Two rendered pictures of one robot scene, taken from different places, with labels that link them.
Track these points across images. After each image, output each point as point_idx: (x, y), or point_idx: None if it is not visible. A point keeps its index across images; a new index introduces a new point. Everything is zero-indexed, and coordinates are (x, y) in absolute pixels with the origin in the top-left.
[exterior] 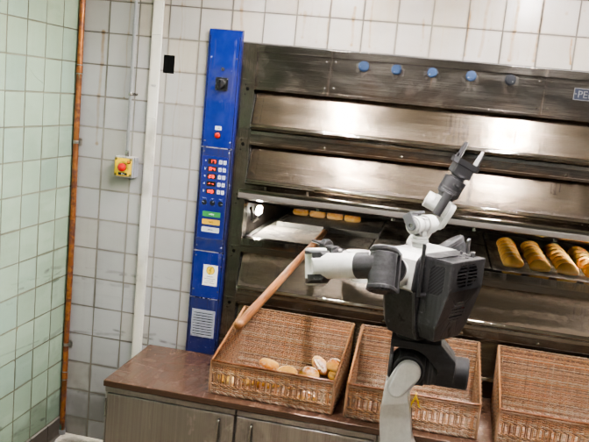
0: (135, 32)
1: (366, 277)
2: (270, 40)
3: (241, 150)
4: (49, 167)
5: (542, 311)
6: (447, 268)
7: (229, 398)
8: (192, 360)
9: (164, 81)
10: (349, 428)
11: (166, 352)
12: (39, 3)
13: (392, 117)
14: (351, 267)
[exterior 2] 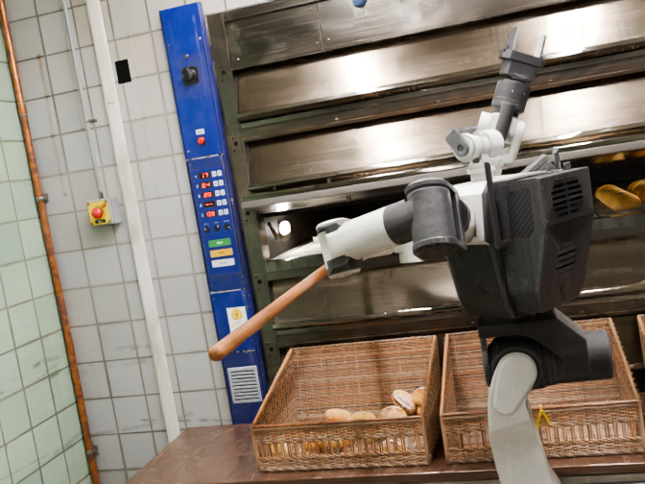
0: (73, 44)
1: (411, 238)
2: (235, 4)
3: (236, 152)
4: (7, 233)
5: None
6: (532, 189)
7: (286, 474)
8: (240, 435)
9: (123, 95)
10: (459, 477)
11: (208, 431)
12: None
13: (413, 54)
14: (383, 229)
